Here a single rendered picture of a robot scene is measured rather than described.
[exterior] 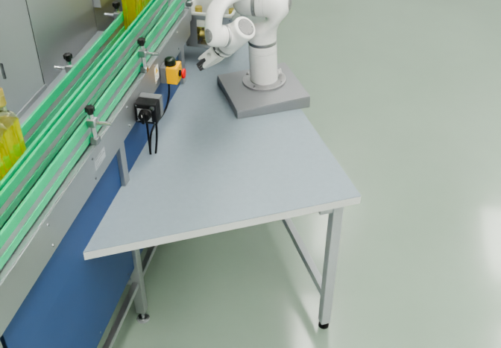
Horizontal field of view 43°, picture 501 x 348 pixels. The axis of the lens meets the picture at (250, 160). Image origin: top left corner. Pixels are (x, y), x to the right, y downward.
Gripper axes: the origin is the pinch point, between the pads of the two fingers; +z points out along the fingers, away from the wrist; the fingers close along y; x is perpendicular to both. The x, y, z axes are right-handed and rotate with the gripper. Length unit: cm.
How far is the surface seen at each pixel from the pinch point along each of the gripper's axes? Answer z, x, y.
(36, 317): -9, -43, -102
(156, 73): 12.1, 6.8, -11.6
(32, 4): -3, 42, -49
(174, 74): 10.9, 3.4, -5.5
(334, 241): -10, -82, 1
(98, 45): 12.1, 25.3, -26.4
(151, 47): 8.2, 15.7, -9.7
